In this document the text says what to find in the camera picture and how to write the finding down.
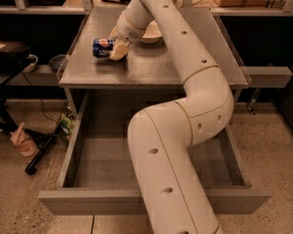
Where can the dark bowl on shelf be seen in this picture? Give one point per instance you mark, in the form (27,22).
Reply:
(57,62)

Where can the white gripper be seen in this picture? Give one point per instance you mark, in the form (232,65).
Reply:
(126,30)

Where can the blue pepsi can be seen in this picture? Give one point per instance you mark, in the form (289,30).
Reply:
(102,47)

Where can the black cylinder tool on floor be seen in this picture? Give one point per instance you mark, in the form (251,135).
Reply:
(44,143)

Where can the grey cabinet with top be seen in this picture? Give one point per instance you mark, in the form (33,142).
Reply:
(148,66)

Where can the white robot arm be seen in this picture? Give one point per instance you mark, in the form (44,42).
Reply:
(159,136)

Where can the open grey top drawer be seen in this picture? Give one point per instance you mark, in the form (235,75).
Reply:
(97,177)

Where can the green bottle on floor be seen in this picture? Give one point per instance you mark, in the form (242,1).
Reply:
(66,125)

